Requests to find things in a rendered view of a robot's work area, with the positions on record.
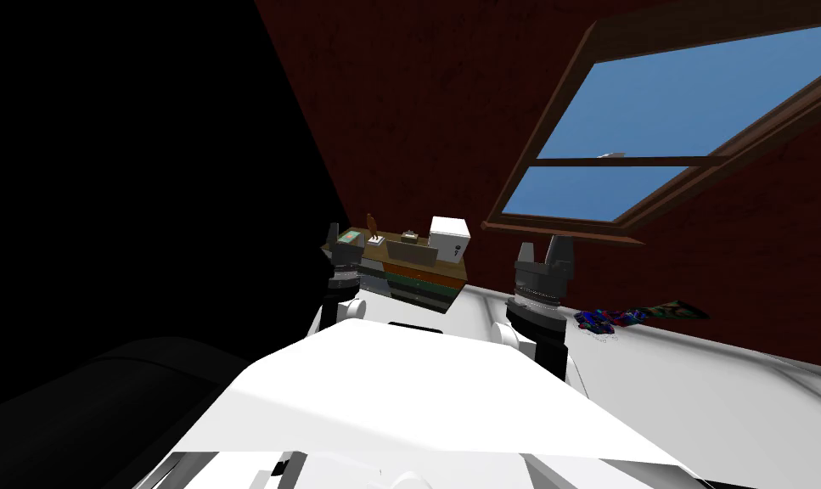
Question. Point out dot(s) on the brown framed window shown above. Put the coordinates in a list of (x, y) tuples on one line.
[(661, 115)]

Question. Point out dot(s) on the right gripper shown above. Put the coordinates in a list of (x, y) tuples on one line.
[(543, 278)]

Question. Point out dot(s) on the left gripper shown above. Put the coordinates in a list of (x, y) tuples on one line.
[(345, 257)]

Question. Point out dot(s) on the dark green patterned strip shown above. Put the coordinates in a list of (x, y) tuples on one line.
[(671, 312)]

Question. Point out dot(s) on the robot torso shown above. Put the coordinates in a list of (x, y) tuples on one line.
[(410, 401)]

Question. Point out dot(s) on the blue red crumpled cloth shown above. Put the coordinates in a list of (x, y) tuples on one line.
[(600, 319)]

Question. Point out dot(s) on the brown wooden dresser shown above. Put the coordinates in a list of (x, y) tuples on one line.
[(417, 275)]

